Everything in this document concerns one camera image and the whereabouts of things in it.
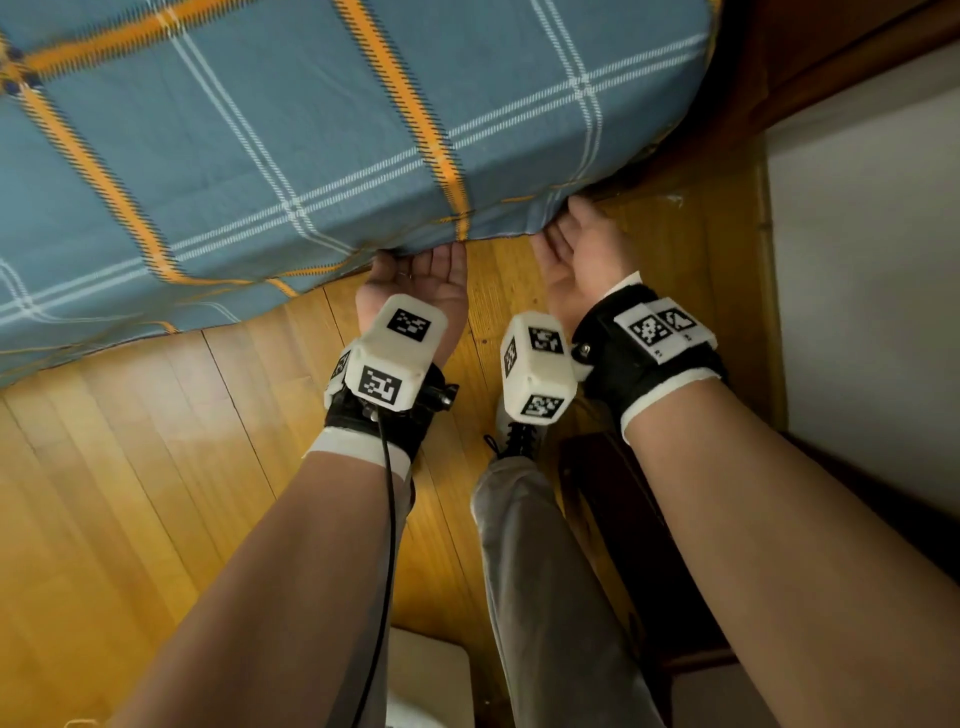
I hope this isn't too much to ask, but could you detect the person's left forearm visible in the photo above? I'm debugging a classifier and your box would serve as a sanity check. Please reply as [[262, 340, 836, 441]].
[[112, 449, 418, 728]]

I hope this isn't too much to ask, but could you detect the blue plaid bed sheet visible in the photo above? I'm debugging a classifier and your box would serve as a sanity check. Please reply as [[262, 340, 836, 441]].
[[0, 0, 723, 388]]

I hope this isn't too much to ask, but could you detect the white black marker wrist camera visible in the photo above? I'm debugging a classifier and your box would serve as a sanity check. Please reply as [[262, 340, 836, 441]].
[[500, 283, 729, 444], [303, 293, 460, 481]]

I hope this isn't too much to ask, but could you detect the person's right shoe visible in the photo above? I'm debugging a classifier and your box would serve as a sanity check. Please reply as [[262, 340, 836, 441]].
[[483, 397, 549, 460]]

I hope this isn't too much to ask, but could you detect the person's right forearm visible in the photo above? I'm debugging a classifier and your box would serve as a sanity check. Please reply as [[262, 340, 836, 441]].
[[626, 378, 960, 728]]

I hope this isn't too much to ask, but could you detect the person's right leg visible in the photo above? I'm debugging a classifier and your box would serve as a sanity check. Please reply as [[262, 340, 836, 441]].
[[470, 457, 665, 728]]

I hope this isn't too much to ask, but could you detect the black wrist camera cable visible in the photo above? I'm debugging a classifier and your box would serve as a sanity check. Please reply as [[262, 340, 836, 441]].
[[350, 416, 399, 728]]

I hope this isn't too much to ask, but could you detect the person's right hand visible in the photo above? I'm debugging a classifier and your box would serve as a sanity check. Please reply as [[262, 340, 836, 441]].
[[530, 196, 640, 339]]

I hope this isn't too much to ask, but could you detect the person's left hand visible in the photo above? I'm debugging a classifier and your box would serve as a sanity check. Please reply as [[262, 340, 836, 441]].
[[354, 241, 470, 369]]

